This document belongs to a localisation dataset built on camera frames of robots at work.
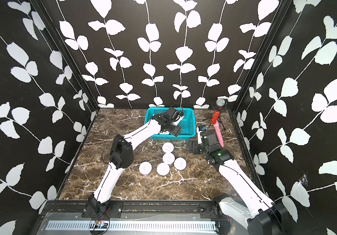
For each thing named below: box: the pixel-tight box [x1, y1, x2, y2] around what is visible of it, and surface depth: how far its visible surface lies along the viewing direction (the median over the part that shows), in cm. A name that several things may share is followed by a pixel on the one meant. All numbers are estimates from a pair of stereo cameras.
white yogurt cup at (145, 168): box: [139, 161, 153, 175], surface depth 84 cm
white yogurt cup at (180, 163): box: [173, 157, 187, 171], surface depth 86 cm
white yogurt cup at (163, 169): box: [156, 162, 170, 176], surface depth 84 cm
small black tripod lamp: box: [202, 97, 228, 137], surface depth 91 cm
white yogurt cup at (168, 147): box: [161, 141, 175, 153], surface depth 92 cm
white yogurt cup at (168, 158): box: [162, 152, 176, 165], surface depth 88 cm
